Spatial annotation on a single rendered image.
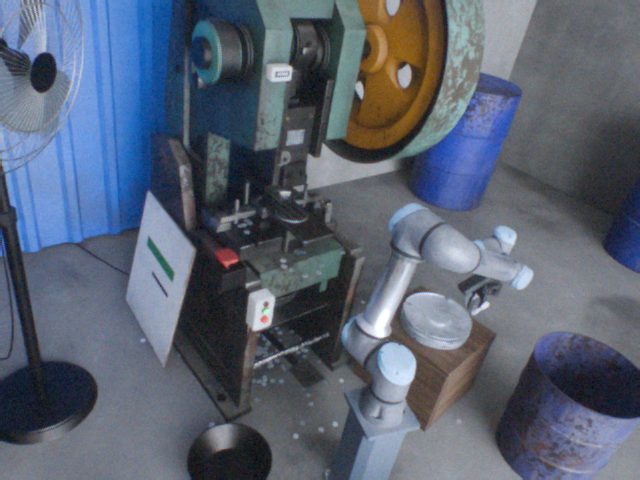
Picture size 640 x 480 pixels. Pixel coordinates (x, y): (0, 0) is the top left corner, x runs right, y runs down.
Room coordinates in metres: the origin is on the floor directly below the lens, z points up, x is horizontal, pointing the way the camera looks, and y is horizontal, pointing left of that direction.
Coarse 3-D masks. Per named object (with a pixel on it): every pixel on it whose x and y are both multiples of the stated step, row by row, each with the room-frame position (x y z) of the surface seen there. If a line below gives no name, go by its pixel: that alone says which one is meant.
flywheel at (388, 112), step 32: (384, 0) 2.05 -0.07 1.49; (416, 0) 1.91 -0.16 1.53; (384, 32) 1.99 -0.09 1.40; (416, 32) 1.89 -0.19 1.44; (384, 64) 1.97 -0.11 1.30; (416, 64) 1.87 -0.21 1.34; (384, 96) 1.94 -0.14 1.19; (416, 96) 1.84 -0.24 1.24; (352, 128) 2.00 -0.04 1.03; (384, 128) 1.90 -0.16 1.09; (416, 128) 1.79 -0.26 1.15
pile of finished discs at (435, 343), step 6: (444, 300) 1.86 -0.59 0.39; (402, 312) 1.72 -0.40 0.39; (402, 318) 1.70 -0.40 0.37; (402, 324) 1.69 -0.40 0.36; (408, 324) 1.65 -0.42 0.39; (408, 330) 1.65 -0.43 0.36; (414, 330) 1.62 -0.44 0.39; (414, 336) 1.62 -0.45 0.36; (420, 336) 1.61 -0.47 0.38; (426, 336) 1.60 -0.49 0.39; (426, 342) 1.59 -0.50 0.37; (432, 342) 1.59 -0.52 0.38; (438, 342) 1.59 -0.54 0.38; (444, 342) 1.59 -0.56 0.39; (450, 342) 1.60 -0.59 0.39; (456, 342) 1.60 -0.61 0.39; (462, 342) 1.64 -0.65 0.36; (438, 348) 1.58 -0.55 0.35; (444, 348) 1.59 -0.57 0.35; (450, 348) 1.60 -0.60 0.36
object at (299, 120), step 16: (288, 112) 1.68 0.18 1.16; (304, 112) 1.73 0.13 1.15; (288, 128) 1.69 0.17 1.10; (304, 128) 1.74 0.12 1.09; (288, 144) 1.70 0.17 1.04; (304, 144) 1.75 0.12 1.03; (256, 160) 1.74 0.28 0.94; (288, 160) 1.69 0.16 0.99; (304, 160) 1.75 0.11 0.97; (272, 176) 1.67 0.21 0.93; (288, 176) 1.66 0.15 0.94; (304, 176) 1.71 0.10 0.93
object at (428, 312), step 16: (416, 304) 1.79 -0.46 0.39; (432, 304) 1.81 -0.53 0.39; (448, 304) 1.83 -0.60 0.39; (416, 320) 1.68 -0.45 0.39; (432, 320) 1.69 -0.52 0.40; (448, 320) 1.71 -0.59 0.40; (464, 320) 1.74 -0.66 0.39; (432, 336) 1.60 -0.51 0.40; (448, 336) 1.62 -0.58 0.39; (464, 336) 1.64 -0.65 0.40
